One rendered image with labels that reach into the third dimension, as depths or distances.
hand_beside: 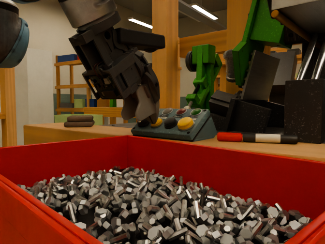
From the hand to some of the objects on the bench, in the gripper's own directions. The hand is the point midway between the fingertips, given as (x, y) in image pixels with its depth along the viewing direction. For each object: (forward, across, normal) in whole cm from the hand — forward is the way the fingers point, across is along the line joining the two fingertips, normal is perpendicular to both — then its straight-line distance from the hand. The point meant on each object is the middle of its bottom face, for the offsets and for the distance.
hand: (153, 115), depth 55 cm
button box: (+9, +2, -1) cm, 9 cm away
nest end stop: (+15, +2, +18) cm, 24 cm away
